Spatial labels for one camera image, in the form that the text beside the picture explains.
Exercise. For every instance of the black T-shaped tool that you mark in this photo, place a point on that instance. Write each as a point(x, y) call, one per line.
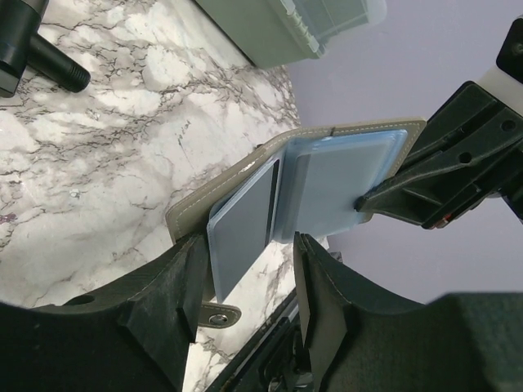
point(23, 46)

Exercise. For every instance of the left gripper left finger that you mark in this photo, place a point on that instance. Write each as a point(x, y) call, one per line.
point(132, 334)

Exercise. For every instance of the dark grey credit card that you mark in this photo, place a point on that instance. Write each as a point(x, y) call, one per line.
point(240, 229)

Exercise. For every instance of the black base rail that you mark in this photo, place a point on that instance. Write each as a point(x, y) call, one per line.
point(273, 359)

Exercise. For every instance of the green clear-lid storage box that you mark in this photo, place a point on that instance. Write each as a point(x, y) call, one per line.
point(272, 33)

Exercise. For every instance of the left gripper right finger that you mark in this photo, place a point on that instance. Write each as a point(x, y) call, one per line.
point(362, 337)

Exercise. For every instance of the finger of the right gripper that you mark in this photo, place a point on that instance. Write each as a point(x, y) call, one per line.
point(470, 149)

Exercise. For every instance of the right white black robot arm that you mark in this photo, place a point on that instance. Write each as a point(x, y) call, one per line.
point(504, 79)

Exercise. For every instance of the grey card holder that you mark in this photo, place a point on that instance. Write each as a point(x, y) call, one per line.
point(323, 170)

